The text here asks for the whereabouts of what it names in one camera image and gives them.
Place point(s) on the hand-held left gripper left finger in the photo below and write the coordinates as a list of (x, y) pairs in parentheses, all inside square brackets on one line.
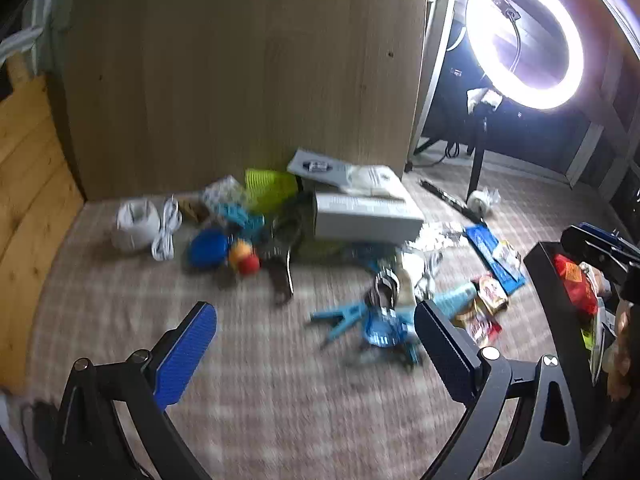
[(186, 355)]

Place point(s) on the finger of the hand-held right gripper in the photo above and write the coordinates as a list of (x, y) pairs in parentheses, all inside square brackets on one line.
[(590, 255), (602, 234)]

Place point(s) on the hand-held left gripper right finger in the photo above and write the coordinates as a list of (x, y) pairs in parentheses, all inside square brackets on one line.
[(450, 355)]

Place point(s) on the red snack bag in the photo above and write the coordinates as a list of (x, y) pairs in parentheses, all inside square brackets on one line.
[(575, 282)]

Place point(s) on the black rectangular container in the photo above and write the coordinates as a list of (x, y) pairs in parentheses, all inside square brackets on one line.
[(555, 310)]

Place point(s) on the yellow red coffee packet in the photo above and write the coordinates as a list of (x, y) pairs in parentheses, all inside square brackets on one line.
[(491, 292), (475, 325)]

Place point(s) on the person's right hand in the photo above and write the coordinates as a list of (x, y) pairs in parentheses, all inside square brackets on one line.
[(624, 355)]

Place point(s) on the light blue bottle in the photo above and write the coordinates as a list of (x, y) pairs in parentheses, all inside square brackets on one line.
[(452, 298)]

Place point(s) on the small green plastic item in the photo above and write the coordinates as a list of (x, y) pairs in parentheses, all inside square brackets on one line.
[(588, 332)]

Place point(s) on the small colourful sachet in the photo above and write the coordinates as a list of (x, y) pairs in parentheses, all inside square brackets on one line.
[(506, 256)]

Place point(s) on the plaid beige mat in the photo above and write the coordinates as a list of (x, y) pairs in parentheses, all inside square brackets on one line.
[(250, 410)]

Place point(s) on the silver wrapper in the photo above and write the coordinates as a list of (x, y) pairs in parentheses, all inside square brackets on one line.
[(411, 280)]

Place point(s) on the blue flat packet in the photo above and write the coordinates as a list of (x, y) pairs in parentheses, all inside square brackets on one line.
[(485, 245)]

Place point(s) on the blue plastic clamp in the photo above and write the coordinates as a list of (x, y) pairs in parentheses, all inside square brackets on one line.
[(350, 316)]

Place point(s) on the blue round case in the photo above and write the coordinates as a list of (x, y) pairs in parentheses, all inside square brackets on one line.
[(207, 249)]

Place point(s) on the red ball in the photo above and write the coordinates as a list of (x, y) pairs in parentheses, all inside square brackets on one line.
[(249, 265)]

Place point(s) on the orange ball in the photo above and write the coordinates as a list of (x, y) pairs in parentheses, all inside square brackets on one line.
[(239, 249)]

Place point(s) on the white tape roll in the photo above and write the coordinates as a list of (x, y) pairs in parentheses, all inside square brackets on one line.
[(479, 203)]

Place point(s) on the black metal tool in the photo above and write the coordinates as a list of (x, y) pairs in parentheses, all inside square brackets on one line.
[(280, 252)]

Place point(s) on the white yarn ball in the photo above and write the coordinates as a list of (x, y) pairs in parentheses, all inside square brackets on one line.
[(134, 225)]

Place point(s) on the small brown packet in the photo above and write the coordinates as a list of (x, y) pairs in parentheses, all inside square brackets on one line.
[(192, 211)]

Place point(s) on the black tripod stand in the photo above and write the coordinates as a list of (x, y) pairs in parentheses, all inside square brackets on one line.
[(477, 160)]

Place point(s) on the teal plastic toy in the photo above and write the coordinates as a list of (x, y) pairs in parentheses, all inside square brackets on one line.
[(242, 217)]

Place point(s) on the black strip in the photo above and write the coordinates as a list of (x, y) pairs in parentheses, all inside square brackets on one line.
[(447, 196)]

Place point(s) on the white cardboard box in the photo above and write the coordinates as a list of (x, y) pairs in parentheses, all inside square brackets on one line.
[(365, 217)]

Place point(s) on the patterned tissue pack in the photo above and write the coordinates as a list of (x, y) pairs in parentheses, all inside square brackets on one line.
[(222, 194)]

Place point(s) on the white cloth on stand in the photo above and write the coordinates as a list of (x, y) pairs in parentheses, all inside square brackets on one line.
[(482, 98)]

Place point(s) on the green plastic basket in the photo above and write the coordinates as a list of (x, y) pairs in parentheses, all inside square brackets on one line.
[(270, 187)]

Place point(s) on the white plastic bag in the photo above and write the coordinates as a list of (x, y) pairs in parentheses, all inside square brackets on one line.
[(372, 177)]

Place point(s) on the grey booklet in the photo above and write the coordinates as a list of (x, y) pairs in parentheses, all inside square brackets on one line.
[(315, 166)]

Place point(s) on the light wooden board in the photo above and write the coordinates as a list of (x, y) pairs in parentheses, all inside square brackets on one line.
[(30, 185)]

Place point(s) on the black phone holder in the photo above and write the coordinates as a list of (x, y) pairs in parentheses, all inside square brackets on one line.
[(506, 5)]

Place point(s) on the wooden cabinet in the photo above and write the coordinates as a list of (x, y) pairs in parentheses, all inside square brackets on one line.
[(225, 85)]

